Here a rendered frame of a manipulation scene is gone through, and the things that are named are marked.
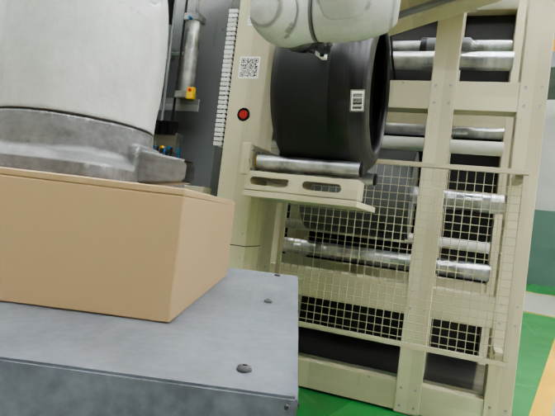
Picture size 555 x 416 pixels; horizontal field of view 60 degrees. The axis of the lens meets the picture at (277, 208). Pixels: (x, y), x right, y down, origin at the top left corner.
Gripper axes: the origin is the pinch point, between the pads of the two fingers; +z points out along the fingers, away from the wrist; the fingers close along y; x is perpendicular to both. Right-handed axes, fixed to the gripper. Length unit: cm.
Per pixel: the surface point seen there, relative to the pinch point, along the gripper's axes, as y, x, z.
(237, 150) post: 32.2, 28.4, 19.2
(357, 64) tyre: -9.0, 2.4, 5.1
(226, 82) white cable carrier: 39.8, 5.3, 23.6
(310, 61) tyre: 3.8, 1.9, 3.3
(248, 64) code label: 32.0, -0.5, 23.3
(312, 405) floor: 6, 127, 47
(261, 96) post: 25.9, 9.9, 21.8
